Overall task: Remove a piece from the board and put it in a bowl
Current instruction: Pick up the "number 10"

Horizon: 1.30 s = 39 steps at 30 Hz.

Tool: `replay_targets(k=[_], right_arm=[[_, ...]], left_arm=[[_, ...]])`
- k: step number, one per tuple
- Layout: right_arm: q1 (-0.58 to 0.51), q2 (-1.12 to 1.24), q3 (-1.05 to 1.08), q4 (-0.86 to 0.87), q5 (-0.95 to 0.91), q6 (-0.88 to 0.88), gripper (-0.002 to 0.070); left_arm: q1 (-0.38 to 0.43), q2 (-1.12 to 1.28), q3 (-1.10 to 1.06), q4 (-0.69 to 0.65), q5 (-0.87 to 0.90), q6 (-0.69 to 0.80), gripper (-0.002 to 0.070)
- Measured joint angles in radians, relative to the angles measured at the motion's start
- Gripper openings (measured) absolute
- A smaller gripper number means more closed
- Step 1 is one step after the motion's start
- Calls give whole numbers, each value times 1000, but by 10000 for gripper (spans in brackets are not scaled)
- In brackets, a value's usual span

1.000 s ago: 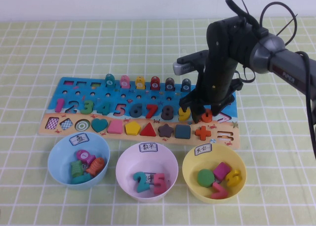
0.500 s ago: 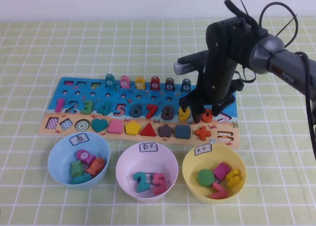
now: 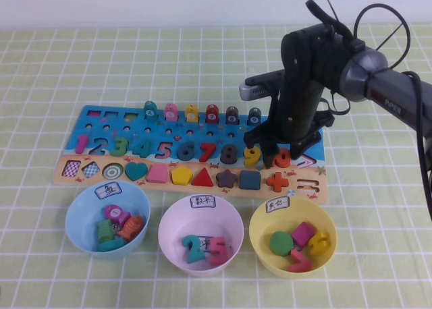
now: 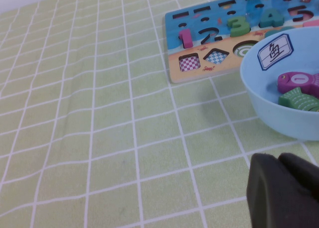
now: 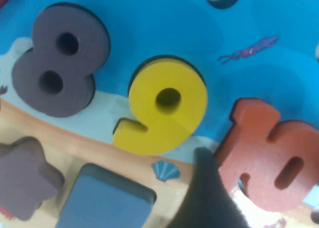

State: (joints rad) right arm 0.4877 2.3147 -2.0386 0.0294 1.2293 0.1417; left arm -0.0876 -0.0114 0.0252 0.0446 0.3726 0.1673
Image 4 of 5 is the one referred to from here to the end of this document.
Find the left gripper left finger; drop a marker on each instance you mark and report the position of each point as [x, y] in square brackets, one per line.
[269, 195]

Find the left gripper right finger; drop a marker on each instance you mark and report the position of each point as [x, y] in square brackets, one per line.
[304, 175]

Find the light blue plastic bowl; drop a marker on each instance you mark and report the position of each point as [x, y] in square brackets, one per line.
[274, 123]

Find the green striped fish piece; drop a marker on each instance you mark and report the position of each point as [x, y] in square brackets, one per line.
[296, 99]

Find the teal heart piece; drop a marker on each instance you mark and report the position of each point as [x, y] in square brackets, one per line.
[274, 32]

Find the pink trapezoid piece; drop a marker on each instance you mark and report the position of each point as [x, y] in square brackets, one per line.
[312, 24]

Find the blue wooden puzzle board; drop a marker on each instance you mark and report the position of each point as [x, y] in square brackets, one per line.
[174, 68]

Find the green number three piece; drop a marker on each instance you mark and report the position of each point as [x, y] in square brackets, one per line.
[240, 30]

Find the teal number four piece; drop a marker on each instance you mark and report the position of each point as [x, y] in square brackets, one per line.
[272, 19]

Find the pink number one piece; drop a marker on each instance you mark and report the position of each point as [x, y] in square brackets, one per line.
[186, 38]

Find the purple fish number one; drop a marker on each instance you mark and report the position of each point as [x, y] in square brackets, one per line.
[286, 82]

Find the green checked tablecloth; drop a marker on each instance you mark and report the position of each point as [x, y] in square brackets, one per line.
[74, 113]

